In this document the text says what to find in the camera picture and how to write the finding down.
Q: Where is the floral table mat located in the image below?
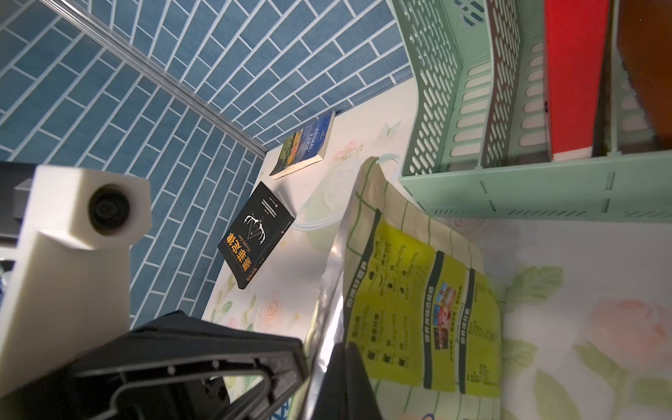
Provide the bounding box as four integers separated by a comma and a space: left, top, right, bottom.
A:
203, 82, 671, 419

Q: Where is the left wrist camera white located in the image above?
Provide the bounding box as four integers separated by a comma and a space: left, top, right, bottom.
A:
1, 162, 152, 395

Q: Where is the green oats bag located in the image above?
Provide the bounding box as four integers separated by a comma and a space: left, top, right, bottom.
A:
292, 157, 503, 419

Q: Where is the orange folder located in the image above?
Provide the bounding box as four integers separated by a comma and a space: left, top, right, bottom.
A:
617, 0, 671, 150

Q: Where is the black book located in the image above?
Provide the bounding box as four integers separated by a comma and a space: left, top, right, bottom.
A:
218, 182, 295, 290

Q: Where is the mint green file rack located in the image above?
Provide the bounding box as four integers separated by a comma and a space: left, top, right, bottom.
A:
392, 1, 671, 223

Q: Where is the blue landscape book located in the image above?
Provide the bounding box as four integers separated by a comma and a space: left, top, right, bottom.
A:
269, 111, 335, 180

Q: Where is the red folder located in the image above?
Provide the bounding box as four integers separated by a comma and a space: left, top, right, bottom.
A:
544, 0, 611, 162

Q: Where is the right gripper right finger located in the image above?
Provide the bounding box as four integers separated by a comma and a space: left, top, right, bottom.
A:
311, 343, 380, 420

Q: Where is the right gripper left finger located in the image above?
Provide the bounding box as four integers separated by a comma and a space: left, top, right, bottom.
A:
1, 311, 309, 419

